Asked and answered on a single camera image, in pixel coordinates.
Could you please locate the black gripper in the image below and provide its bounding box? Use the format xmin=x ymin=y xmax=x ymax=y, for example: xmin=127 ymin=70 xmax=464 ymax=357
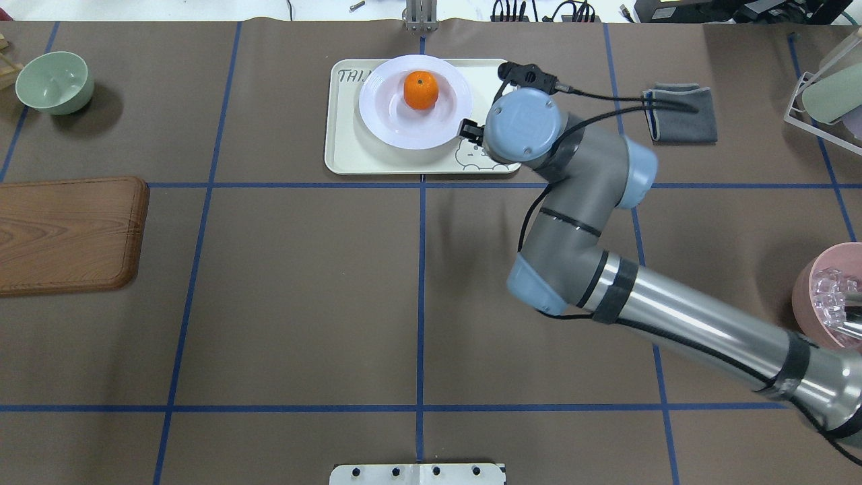
xmin=458 ymin=119 xmax=486 ymax=145

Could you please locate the orange fruit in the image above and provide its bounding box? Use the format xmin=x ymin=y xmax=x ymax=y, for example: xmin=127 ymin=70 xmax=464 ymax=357
xmin=403 ymin=71 xmax=440 ymax=110

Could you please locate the white plate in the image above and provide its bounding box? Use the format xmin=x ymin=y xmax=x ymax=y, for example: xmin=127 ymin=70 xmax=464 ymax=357
xmin=358 ymin=55 xmax=473 ymax=150

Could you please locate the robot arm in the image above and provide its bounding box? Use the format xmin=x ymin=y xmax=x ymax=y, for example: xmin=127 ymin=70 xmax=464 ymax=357
xmin=458 ymin=87 xmax=860 ymax=452

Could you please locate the cream bear tray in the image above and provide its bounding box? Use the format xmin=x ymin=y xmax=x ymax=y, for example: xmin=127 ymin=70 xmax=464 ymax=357
xmin=324 ymin=59 xmax=519 ymax=176

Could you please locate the grey folded cloth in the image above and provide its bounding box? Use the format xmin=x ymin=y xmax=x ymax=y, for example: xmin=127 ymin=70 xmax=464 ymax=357
xmin=642 ymin=83 xmax=719 ymax=144

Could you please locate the white cup rack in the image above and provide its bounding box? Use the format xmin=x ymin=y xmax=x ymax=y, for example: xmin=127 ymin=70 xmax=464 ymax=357
xmin=784 ymin=27 xmax=861 ymax=156

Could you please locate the green pastel cup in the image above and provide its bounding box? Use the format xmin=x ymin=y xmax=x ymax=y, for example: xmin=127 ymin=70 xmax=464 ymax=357
xmin=801 ymin=63 xmax=861 ymax=123

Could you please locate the pink bowl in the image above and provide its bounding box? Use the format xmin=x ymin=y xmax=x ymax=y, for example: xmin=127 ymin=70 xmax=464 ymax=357
xmin=791 ymin=242 xmax=861 ymax=352

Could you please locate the wooden cutting board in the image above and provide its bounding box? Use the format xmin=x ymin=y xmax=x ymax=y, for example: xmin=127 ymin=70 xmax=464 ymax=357
xmin=1 ymin=176 xmax=149 ymax=297

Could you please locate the green bowl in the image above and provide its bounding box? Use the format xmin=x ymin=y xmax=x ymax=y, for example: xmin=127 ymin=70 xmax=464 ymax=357
xmin=14 ymin=51 xmax=95 ymax=116

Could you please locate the metal scoop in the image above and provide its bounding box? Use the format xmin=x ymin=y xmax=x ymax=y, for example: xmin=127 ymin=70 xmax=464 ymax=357
xmin=831 ymin=292 xmax=861 ymax=339

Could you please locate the wooden cup rack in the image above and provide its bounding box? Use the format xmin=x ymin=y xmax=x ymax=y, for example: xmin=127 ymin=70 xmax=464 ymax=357
xmin=0 ymin=34 xmax=24 ymax=91

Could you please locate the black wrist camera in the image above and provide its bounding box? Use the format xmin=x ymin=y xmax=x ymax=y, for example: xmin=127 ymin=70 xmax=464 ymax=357
xmin=495 ymin=61 xmax=574 ymax=99

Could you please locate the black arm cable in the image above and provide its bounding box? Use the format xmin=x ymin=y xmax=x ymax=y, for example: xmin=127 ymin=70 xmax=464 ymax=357
xmin=495 ymin=81 xmax=701 ymax=253

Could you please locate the aluminium frame post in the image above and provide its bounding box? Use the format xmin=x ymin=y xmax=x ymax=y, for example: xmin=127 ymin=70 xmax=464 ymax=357
xmin=401 ymin=0 xmax=439 ymax=34

